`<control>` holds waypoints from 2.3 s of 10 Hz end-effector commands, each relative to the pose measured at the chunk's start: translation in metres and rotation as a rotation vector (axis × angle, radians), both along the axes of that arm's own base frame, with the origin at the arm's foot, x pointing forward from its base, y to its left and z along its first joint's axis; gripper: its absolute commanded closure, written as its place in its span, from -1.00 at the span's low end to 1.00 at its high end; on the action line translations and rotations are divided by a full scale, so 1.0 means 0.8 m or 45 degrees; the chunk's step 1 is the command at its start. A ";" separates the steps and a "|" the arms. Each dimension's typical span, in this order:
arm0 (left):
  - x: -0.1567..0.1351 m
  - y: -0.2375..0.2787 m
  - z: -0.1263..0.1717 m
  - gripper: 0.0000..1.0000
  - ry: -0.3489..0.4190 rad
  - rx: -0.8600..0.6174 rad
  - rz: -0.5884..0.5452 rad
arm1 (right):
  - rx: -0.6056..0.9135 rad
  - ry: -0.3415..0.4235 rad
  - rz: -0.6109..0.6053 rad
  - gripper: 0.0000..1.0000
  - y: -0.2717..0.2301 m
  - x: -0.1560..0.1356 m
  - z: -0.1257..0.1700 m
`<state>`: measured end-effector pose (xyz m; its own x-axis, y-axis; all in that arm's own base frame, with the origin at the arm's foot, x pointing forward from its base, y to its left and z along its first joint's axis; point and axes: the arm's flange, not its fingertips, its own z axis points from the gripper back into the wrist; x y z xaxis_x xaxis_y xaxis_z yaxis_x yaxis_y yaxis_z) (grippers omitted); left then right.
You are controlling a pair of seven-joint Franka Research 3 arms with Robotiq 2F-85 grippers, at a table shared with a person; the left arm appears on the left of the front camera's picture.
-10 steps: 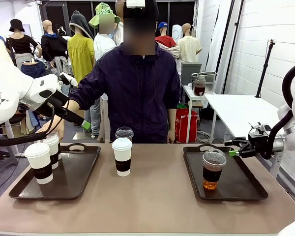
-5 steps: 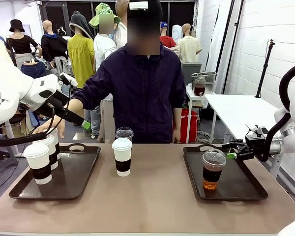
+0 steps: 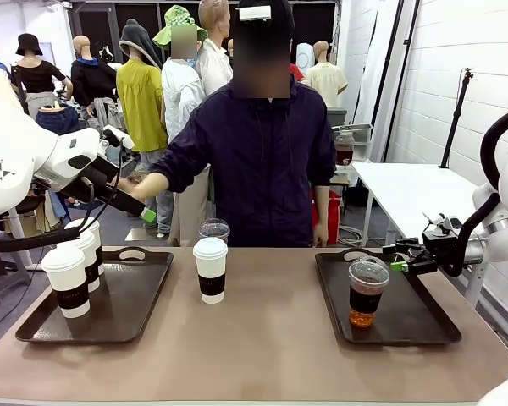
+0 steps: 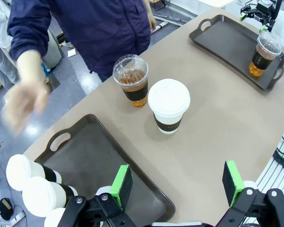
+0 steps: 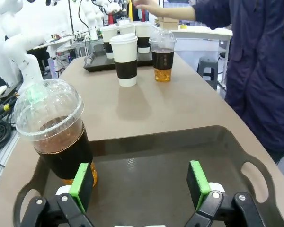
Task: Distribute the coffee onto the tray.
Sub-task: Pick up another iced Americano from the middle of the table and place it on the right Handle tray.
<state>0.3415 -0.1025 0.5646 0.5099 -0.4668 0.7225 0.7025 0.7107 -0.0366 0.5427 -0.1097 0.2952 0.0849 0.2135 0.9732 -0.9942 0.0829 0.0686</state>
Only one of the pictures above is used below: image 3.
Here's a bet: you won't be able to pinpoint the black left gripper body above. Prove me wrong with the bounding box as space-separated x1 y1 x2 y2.
60 157 121 203

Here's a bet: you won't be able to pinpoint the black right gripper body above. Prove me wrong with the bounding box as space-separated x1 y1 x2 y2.
421 230 463 274

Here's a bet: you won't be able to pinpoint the white paper coffee cup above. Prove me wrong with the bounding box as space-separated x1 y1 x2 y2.
63 217 106 277
40 246 92 320
192 236 229 305
56 231 102 294

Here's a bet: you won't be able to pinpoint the clear plastic iced coffee cup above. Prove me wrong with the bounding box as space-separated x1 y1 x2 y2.
198 217 231 245
347 255 391 329

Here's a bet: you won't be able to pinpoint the person's left forearm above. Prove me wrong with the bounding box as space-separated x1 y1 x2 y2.
312 184 328 224

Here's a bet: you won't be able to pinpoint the person's right forearm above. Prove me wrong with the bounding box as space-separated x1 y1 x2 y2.
142 170 174 200

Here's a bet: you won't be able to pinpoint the dark brown plastic tray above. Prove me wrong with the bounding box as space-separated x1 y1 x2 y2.
315 247 463 347
15 245 175 344

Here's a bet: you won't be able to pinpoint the person's right hand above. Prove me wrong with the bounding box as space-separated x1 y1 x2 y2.
117 173 154 203

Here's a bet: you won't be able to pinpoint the person's left hand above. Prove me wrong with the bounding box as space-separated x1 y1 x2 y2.
312 221 329 249

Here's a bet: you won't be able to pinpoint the mannequin legs in blue jeans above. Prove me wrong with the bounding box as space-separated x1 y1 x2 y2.
34 100 83 137

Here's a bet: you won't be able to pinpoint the red bag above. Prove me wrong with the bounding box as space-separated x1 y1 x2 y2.
311 188 343 245

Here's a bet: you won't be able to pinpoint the mannequin in yellow shirt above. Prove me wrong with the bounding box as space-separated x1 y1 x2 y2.
115 18 175 238

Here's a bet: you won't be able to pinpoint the small white side table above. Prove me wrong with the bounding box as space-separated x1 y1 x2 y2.
329 142 373 209

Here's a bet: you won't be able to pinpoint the mannequin in black sweater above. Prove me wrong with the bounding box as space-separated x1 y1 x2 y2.
70 34 126 170

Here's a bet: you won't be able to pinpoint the glass jar with dark liquid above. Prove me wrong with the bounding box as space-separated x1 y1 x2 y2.
334 130 356 167

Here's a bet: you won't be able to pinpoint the figure with green checked hat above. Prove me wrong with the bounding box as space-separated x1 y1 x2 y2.
152 3 213 247

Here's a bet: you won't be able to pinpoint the mannequin with black hat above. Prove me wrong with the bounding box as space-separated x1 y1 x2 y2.
9 32 75 122

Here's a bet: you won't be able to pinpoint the person in navy jacket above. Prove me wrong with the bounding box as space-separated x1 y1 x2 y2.
150 0 338 249

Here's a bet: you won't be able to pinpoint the black tripod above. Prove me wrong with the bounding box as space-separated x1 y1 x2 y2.
439 66 476 169

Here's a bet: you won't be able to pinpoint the grey stool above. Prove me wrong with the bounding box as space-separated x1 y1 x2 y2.
0 249 31 310

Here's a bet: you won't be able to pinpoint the grey bin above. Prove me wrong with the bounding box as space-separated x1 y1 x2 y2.
324 106 349 128

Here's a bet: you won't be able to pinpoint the bald mannequin in white shirt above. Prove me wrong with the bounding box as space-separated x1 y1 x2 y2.
196 0 235 97

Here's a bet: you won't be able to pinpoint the black light stand pole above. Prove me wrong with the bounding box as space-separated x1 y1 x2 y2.
369 0 423 162

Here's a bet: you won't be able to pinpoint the mannequin in cream shirt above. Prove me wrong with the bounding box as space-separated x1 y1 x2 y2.
303 39 350 109

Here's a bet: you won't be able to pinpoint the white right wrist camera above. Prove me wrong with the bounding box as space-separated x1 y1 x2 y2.
422 211 465 236

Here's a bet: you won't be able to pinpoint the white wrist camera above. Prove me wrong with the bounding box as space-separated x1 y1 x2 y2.
422 211 465 236
102 123 135 150

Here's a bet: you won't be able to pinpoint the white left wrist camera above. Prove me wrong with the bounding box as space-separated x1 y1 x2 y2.
102 123 135 150

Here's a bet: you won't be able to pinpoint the white cables on floor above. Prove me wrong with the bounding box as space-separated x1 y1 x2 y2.
337 225 368 249

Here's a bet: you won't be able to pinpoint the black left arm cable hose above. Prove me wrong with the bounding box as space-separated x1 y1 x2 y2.
0 134 126 254

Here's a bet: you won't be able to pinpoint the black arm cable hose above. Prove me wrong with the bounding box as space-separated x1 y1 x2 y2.
0 134 126 254
443 107 508 279

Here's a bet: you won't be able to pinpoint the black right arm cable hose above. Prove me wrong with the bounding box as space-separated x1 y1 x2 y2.
443 107 508 279

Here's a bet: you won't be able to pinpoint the metal wire basket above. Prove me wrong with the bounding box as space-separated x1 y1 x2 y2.
332 123 374 145

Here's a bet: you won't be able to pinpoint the white head-mounted camera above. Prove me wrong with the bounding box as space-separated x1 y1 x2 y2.
238 4 273 22

